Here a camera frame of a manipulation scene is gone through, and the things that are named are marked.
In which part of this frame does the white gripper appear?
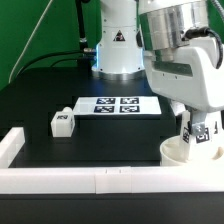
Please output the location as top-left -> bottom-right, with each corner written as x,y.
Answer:
145,46 -> 224,136

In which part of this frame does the white round stool seat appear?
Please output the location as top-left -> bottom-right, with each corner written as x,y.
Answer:
160,136 -> 224,166

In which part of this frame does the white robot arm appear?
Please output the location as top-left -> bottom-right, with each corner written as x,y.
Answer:
93,0 -> 224,136

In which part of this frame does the white U-shaped fence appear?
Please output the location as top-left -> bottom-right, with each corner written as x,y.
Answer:
0,127 -> 224,194

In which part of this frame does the white marker tag board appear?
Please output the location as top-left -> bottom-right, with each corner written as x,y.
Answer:
73,96 -> 161,115

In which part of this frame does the black cable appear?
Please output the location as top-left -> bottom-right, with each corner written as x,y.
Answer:
15,49 -> 98,78

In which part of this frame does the white cable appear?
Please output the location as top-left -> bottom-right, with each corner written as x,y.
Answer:
7,0 -> 54,84

